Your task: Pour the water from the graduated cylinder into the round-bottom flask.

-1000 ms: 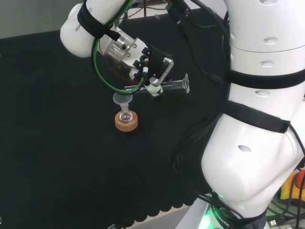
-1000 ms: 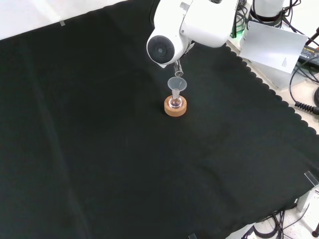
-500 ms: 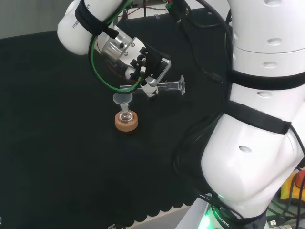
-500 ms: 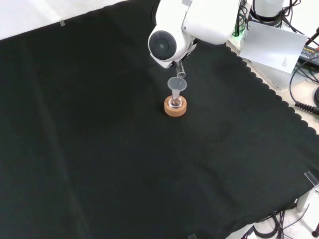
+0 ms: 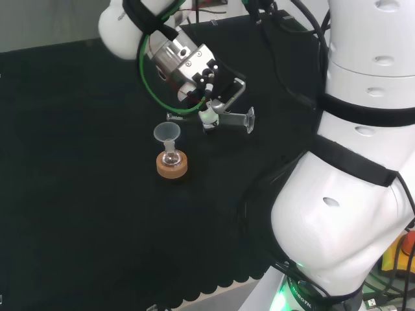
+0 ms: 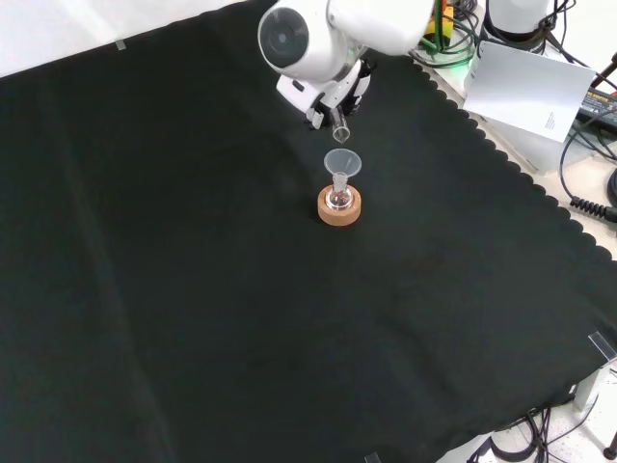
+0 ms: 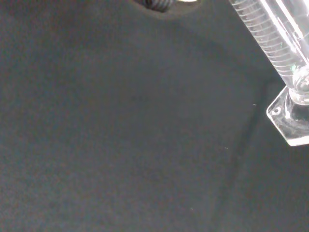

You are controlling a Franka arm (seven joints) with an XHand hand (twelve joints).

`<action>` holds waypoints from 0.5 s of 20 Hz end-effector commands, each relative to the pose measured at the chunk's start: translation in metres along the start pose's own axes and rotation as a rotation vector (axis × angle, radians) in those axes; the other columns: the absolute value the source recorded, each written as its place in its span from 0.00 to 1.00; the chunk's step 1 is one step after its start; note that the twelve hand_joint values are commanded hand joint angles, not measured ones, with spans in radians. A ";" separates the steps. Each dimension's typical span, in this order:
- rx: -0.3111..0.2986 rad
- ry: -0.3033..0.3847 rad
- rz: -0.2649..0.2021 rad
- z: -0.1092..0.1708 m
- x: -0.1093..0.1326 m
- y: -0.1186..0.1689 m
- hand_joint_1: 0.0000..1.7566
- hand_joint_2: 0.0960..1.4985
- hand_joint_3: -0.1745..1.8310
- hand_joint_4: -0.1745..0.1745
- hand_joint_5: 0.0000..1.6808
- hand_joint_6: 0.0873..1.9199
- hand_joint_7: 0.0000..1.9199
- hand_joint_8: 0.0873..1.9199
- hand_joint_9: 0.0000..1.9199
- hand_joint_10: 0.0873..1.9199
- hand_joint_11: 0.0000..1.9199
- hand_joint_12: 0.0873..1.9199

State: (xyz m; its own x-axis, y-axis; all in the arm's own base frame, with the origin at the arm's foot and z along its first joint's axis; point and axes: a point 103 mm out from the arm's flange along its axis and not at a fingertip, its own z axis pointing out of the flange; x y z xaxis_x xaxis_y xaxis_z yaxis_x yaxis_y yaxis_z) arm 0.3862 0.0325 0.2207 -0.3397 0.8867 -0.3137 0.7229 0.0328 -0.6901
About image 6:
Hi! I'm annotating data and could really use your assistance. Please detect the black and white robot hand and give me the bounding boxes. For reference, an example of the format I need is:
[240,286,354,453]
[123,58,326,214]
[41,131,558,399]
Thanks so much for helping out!
[275,58,375,131]

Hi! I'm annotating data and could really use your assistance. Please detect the clear graduated cylinder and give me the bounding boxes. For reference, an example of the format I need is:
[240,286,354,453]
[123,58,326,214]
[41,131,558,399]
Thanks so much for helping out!
[330,106,351,146]

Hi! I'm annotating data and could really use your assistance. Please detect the clear round-bottom flask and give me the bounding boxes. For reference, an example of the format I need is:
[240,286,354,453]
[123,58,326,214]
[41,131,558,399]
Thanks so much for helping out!
[325,175,354,211]

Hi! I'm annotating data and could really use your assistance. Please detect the clear plastic funnel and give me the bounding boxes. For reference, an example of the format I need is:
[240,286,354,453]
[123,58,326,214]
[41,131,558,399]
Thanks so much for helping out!
[323,149,362,188]

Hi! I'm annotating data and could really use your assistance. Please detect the black bench cloth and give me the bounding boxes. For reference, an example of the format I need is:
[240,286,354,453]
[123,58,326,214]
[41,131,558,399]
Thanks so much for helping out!
[0,0,617,463]

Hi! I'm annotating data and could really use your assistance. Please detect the black power adapter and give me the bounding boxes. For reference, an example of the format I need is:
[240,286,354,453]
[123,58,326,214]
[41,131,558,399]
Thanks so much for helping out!
[577,88,617,123]

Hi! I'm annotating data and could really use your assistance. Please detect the clear tape piece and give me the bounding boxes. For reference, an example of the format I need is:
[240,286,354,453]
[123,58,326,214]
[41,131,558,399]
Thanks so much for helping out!
[587,331,617,362]

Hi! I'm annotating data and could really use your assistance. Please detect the brown cork ring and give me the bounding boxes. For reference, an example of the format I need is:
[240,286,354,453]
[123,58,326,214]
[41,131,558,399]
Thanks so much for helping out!
[316,185,362,227]

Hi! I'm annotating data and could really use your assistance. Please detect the black coiled cable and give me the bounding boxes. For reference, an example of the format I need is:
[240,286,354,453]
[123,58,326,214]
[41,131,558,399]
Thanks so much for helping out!
[557,113,617,224]

